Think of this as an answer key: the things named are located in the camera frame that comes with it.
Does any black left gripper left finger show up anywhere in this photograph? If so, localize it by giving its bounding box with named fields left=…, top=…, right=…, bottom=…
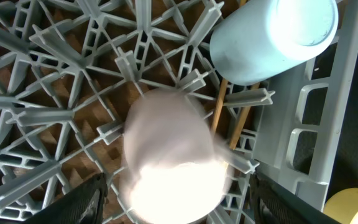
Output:
left=25, top=173, right=108, bottom=224

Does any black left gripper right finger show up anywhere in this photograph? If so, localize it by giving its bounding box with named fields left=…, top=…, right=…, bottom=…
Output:
left=250, top=174, right=339, bottom=224

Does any yellow plastic bowl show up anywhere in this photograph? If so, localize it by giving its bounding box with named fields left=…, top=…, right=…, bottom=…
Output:
left=323, top=188, right=358, bottom=224

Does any pink plastic cup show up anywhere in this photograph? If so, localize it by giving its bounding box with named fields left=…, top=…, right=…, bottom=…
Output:
left=120, top=90, right=233, bottom=224

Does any light blue plastic cup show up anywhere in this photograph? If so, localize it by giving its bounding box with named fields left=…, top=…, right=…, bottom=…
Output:
left=209, top=0, right=339, bottom=85

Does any grey plastic dishwasher rack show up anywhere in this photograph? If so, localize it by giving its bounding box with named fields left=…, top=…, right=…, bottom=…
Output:
left=0, top=0, right=358, bottom=224

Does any black round tray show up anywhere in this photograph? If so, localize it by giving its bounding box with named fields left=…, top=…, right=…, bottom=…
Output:
left=293, top=44, right=358, bottom=201

